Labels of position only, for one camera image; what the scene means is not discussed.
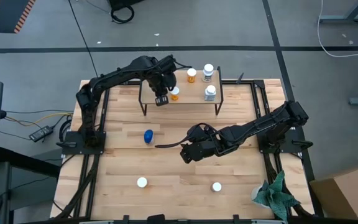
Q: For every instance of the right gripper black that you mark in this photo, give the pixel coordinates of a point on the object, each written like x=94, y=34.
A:
x=207, y=146

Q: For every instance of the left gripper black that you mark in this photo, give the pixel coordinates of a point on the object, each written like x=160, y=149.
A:
x=163, y=84

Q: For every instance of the short amber pill bottle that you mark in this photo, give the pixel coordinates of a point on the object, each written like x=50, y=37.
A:
x=175, y=91

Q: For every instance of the clear bottle blue cap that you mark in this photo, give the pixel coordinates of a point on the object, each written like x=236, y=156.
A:
x=148, y=135

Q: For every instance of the white supplement facts bottle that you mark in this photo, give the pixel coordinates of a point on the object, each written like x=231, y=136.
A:
x=210, y=89

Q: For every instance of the white aspirin bottle green label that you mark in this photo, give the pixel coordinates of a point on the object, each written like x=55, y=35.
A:
x=208, y=68

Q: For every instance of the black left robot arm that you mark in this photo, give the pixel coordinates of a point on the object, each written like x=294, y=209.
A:
x=117, y=73

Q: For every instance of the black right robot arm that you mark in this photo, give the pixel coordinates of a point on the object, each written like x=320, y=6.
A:
x=259, y=124

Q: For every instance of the wooden shelf black metal legs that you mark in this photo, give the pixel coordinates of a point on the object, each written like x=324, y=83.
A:
x=191, y=96

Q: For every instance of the black equipment case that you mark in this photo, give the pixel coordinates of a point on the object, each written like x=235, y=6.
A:
x=120, y=3

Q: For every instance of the black clamp lever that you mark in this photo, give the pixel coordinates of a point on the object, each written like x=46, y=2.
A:
x=303, y=143
x=67, y=144

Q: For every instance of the green crumpled cloth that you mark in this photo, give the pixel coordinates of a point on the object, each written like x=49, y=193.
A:
x=275, y=196

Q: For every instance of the black power adapter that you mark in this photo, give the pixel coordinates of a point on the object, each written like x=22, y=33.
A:
x=40, y=133

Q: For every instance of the black metal stand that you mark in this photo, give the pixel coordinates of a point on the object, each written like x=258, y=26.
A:
x=26, y=161

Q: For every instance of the black mat orange striped edge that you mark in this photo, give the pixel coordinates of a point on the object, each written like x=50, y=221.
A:
x=5, y=15

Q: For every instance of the brown cardboard box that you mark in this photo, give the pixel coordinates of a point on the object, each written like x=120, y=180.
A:
x=350, y=193

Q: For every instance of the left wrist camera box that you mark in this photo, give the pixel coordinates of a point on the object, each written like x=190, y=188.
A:
x=162, y=100

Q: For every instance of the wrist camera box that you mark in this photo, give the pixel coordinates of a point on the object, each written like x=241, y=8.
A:
x=162, y=100
x=189, y=154

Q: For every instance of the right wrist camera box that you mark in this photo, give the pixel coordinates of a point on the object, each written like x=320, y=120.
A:
x=189, y=154

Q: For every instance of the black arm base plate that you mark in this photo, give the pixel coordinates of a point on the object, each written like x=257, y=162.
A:
x=99, y=150
x=291, y=147

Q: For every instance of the small black frame lever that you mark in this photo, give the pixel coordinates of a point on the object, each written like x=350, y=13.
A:
x=240, y=79

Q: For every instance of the black aluminium table frame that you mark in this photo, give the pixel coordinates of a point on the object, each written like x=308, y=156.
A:
x=197, y=222

